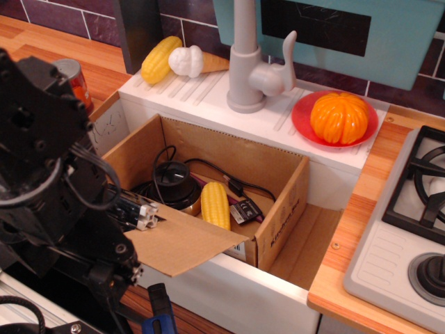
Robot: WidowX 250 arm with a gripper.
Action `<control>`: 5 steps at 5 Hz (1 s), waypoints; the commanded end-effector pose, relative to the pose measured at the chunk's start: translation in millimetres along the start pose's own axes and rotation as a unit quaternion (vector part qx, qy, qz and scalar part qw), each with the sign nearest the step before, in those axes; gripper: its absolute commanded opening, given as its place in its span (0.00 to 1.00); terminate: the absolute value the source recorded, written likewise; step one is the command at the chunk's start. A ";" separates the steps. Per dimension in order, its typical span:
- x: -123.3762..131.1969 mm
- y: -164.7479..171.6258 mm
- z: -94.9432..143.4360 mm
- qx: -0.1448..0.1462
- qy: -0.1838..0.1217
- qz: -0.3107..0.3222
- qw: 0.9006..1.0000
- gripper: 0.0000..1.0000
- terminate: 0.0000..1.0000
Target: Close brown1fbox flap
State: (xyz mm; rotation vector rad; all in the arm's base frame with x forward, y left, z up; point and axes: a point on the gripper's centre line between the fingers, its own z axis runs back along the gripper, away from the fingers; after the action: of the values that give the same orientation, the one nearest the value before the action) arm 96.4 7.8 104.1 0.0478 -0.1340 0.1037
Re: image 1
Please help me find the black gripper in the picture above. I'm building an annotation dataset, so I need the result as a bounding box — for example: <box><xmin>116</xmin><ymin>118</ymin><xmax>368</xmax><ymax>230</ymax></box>
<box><xmin>48</xmin><ymin>190</ymin><xmax>164</xmax><ymax>306</ymax></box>

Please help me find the brown cardboard box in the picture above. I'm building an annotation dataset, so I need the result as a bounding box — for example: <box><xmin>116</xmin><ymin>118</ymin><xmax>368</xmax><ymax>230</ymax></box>
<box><xmin>104</xmin><ymin>116</ymin><xmax>309</xmax><ymax>277</ymax></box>

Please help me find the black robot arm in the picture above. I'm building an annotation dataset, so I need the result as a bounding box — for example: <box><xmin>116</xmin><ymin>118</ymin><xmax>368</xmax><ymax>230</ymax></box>
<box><xmin>1</xmin><ymin>51</ymin><xmax>149</xmax><ymax>309</ymax></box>

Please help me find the yellow toy corn in box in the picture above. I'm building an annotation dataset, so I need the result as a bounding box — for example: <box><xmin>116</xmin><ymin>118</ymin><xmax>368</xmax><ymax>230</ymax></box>
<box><xmin>201</xmin><ymin>182</ymin><xmax>231</xmax><ymax>231</ymax></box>

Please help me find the black power adapter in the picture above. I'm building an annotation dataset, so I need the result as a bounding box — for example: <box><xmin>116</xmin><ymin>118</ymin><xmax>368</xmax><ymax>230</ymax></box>
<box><xmin>229</xmin><ymin>199</ymin><xmax>263</xmax><ymax>225</ymax></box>

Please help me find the yellow toy corn on counter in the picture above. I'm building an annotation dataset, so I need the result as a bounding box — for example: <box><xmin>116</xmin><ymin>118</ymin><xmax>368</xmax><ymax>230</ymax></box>
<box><xmin>140</xmin><ymin>36</ymin><xmax>182</xmax><ymax>85</ymax></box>

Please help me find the red can grey lid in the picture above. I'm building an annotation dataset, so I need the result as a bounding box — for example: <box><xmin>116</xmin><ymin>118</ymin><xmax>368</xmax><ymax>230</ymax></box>
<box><xmin>52</xmin><ymin>58</ymin><xmax>94</xmax><ymax>115</ymax></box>

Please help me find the toy ice cream cone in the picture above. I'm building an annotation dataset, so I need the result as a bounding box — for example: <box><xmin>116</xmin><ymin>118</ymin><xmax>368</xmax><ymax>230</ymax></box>
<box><xmin>168</xmin><ymin>45</ymin><xmax>229</xmax><ymax>78</ymax></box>

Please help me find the white toy sink basin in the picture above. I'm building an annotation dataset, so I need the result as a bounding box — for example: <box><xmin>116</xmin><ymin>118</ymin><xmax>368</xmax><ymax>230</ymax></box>
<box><xmin>90</xmin><ymin>71</ymin><xmax>389</xmax><ymax>333</ymax></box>

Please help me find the grey toy faucet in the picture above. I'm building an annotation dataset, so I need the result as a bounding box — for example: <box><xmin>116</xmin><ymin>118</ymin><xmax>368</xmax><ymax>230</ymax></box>
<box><xmin>227</xmin><ymin>1</ymin><xmax>298</xmax><ymax>113</ymax></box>

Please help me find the red plastic plate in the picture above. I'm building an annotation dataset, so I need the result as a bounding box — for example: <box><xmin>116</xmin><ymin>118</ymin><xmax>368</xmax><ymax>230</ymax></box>
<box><xmin>291</xmin><ymin>90</ymin><xmax>379</xmax><ymax>148</ymax></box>

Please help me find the orange toy peeled orange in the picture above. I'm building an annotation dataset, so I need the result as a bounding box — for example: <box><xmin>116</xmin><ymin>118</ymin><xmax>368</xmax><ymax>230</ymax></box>
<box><xmin>310</xmin><ymin>93</ymin><xmax>369</xmax><ymax>145</ymax></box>

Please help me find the grey toy stove top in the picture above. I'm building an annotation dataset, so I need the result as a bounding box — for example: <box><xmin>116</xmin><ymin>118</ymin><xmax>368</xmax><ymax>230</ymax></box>
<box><xmin>343</xmin><ymin>125</ymin><xmax>445</xmax><ymax>314</ymax></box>

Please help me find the black stove grate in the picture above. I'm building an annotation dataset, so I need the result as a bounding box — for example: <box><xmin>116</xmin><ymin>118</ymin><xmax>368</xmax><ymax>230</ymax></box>
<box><xmin>382</xmin><ymin>126</ymin><xmax>444</xmax><ymax>244</ymax></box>

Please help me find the black stove knob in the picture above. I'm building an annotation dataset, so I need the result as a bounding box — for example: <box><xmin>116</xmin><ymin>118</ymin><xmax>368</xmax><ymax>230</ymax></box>
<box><xmin>408</xmin><ymin>253</ymin><xmax>444</xmax><ymax>307</ymax></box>

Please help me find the black round device with cable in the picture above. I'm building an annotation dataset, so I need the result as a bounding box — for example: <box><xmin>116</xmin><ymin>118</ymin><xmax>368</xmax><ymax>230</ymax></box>
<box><xmin>132</xmin><ymin>145</ymin><xmax>276</xmax><ymax>209</ymax></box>

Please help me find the blue black clamp handle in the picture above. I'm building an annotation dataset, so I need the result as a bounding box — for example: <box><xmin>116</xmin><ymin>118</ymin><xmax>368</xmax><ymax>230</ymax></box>
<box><xmin>141</xmin><ymin>283</ymin><xmax>178</xmax><ymax>334</ymax></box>

